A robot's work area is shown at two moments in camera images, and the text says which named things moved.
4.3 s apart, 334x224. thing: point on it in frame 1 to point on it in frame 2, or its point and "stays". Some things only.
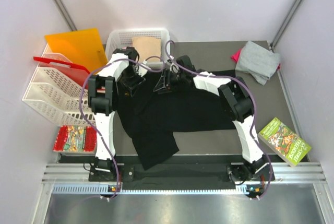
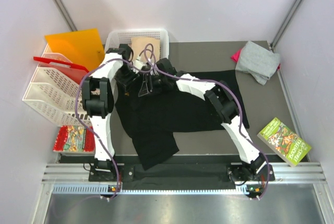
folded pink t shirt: x=235 y=57 stays
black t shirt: x=150 y=118 stays
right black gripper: x=161 y=85 to x=146 y=87
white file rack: x=55 y=94 stays
